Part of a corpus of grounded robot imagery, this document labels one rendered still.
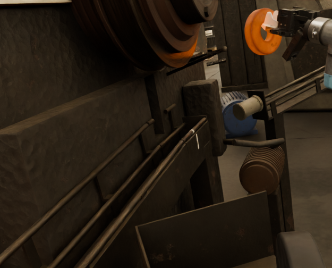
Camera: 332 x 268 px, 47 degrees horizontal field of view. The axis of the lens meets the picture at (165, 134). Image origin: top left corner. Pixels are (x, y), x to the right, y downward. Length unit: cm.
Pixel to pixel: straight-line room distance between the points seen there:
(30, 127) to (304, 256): 43
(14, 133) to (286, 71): 322
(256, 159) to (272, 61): 253
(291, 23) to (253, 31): 13
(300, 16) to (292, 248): 94
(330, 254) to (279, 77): 228
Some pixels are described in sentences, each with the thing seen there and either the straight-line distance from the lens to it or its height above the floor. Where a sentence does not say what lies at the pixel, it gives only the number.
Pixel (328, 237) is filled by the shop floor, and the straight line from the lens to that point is 183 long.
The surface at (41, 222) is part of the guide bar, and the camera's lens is 63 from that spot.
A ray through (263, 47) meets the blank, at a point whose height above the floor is 86.
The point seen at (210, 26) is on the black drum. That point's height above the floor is 75.
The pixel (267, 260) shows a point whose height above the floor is 61.
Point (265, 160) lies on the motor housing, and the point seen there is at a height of 52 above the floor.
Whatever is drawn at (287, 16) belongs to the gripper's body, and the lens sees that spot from 127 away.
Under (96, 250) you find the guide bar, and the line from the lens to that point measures 61.
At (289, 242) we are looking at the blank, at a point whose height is 75.
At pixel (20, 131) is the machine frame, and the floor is 87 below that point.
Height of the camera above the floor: 98
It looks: 15 degrees down
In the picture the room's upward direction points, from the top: 11 degrees counter-clockwise
